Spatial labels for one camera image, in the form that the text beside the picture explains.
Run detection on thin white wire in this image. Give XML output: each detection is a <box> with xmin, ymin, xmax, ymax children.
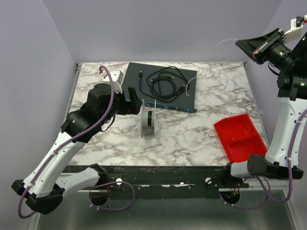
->
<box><xmin>185</xmin><ymin>38</ymin><xmax>239</xmax><ymax>96</ymax></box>

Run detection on grey cable spool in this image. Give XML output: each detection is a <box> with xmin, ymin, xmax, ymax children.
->
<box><xmin>140</xmin><ymin>99</ymin><xmax>156</xmax><ymax>138</ymax></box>

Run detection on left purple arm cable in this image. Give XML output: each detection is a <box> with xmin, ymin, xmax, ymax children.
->
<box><xmin>18</xmin><ymin>65</ymin><xmax>115</xmax><ymax>219</ymax></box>

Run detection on black USB cable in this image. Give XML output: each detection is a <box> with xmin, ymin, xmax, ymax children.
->
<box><xmin>138</xmin><ymin>66</ymin><xmax>189</xmax><ymax>103</ymax></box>

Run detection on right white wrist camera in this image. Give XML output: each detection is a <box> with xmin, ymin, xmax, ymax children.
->
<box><xmin>284</xmin><ymin>15</ymin><xmax>307</xmax><ymax>37</ymax></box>

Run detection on aluminium frame rail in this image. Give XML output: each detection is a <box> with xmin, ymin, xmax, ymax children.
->
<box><xmin>63</xmin><ymin>63</ymin><xmax>83</xmax><ymax>122</ymax></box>

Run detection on red plastic tray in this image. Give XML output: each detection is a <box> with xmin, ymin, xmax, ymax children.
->
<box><xmin>214</xmin><ymin>114</ymin><xmax>267</xmax><ymax>163</ymax></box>

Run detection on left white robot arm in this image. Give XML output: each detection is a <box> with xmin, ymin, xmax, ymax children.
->
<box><xmin>12</xmin><ymin>83</ymin><xmax>142</xmax><ymax>219</ymax></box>

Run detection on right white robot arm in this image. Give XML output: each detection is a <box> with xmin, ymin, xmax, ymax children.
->
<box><xmin>228</xmin><ymin>28</ymin><xmax>307</xmax><ymax>180</ymax></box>

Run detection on dark network switch box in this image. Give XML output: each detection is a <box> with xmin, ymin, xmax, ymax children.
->
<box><xmin>122</xmin><ymin>62</ymin><xmax>197</xmax><ymax>113</ymax></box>

